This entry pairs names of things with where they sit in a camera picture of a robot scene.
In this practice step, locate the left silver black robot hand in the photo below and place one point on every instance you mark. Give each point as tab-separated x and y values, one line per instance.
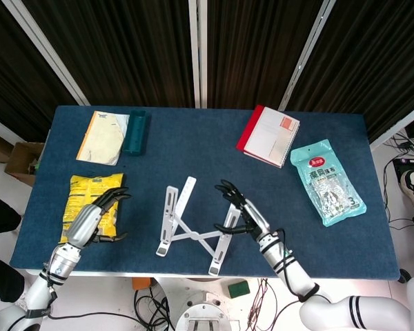
84	222

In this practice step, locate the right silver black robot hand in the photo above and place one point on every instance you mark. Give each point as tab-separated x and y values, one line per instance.
257	220

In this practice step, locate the white folding laptop stand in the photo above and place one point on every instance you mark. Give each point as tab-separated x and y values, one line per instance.
195	236

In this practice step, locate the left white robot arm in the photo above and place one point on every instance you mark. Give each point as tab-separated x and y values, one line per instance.
38	293

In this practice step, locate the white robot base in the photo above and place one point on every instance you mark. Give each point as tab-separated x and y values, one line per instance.
200	296

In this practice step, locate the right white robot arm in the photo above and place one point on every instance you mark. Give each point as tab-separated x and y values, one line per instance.
290	269

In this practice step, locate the yellow snack bag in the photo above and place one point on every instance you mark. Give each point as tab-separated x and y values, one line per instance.
86	189

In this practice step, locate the green block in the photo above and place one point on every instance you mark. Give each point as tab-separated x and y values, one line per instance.
238	289

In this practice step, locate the light blue snack pouch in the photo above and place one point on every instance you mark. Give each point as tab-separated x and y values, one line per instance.
317	172

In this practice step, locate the beige paper booklet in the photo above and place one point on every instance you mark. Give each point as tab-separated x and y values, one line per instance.
100	141

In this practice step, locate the orange object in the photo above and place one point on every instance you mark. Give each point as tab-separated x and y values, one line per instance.
141	283

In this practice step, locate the white spiral notebook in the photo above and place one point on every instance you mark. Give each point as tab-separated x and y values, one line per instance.
269	138

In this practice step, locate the person in black clothing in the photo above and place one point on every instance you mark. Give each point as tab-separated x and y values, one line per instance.
0	213

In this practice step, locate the red cover book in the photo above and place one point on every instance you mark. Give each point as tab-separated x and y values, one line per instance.
248	132

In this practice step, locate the blue felt table mat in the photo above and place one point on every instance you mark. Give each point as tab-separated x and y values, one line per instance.
210	145

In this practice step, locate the open cardboard box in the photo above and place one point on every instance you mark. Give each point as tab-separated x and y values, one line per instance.
19	162

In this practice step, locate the teal plastic tray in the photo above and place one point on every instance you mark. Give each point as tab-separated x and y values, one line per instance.
136	134

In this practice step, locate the black pleated curtain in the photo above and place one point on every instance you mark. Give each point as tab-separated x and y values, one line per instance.
124	51

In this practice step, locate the white aluminium frame post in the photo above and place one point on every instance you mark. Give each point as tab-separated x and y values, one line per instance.
45	51
400	125
307	51
197	51

